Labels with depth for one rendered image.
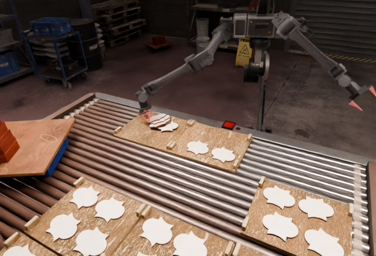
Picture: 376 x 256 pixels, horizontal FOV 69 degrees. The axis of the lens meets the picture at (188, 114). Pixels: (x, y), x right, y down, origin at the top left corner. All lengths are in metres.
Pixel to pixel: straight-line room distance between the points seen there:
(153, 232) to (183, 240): 0.13
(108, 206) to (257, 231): 0.67
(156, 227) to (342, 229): 0.77
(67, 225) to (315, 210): 1.08
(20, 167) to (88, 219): 0.47
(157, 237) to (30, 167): 0.75
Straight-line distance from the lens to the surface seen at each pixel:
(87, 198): 1.44
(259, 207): 1.34
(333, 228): 1.37
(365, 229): 1.45
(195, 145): 1.63
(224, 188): 1.42
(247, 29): 2.10
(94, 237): 1.29
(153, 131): 1.80
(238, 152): 1.61
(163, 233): 1.23
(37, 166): 1.59
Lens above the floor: 1.95
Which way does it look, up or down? 31 degrees down
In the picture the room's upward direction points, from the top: 2 degrees counter-clockwise
